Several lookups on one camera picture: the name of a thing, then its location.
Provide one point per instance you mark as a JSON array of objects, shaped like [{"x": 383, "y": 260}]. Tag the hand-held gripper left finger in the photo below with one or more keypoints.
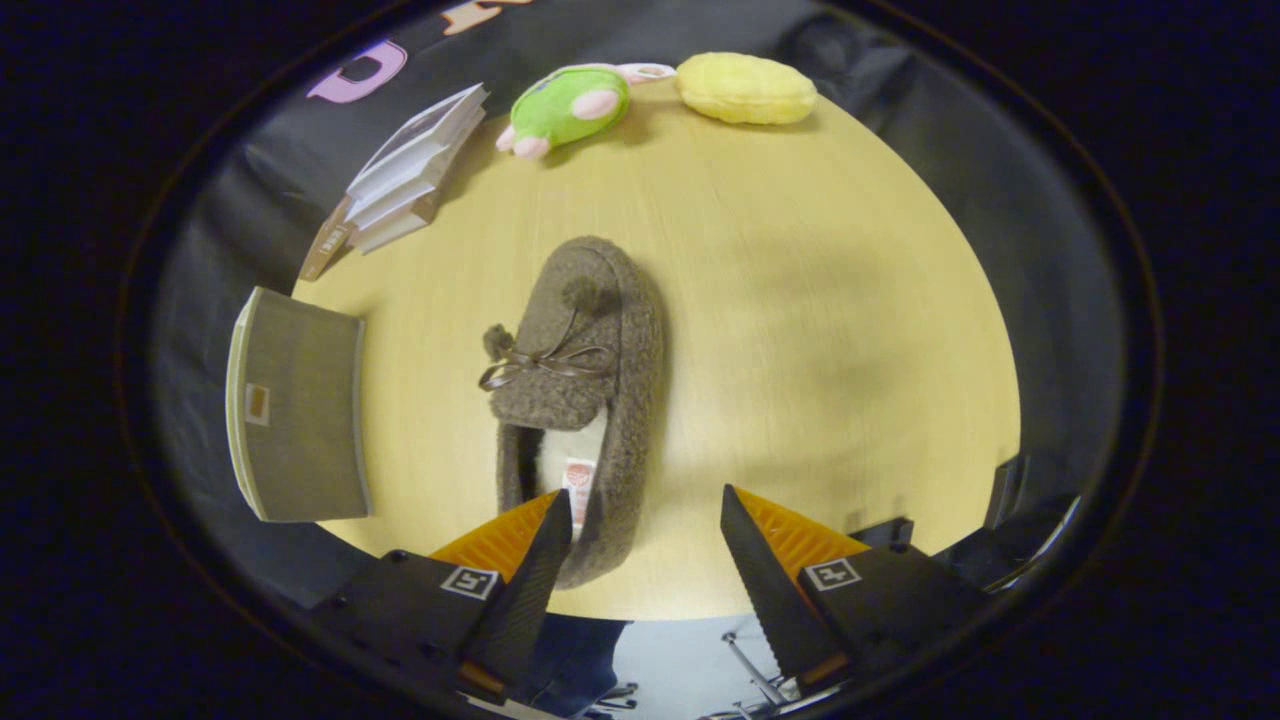
[{"x": 525, "y": 600}]

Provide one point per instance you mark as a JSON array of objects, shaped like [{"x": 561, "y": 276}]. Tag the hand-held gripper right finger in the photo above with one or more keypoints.
[{"x": 765, "y": 590}]

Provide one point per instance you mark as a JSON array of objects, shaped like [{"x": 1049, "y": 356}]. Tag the grey fabric storage box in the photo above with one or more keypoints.
[{"x": 300, "y": 420}]

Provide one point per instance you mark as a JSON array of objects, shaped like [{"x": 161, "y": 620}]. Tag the brown fuzzy slipper shoe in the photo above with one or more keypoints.
[{"x": 600, "y": 300}]

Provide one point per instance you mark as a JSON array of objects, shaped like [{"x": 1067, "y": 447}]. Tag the chrome chair base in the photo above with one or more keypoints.
[{"x": 745, "y": 660}]

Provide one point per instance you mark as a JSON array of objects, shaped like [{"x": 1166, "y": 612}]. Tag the person's blue jeans leg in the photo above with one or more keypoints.
[{"x": 580, "y": 650}]

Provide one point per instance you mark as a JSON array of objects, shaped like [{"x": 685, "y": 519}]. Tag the brown hardcover book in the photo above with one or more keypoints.
[{"x": 325, "y": 245}]

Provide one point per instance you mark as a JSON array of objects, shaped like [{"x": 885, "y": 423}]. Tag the plain white book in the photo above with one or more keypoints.
[{"x": 400, "y": 200}]

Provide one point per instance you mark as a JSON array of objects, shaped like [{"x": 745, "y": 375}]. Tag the green and pink plush toy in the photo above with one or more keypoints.
[{"x": 565, "y": 105}]

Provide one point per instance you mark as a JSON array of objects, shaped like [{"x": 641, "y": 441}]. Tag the yellow plush cushion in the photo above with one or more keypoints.
[{"x": 745, "y": 88}]

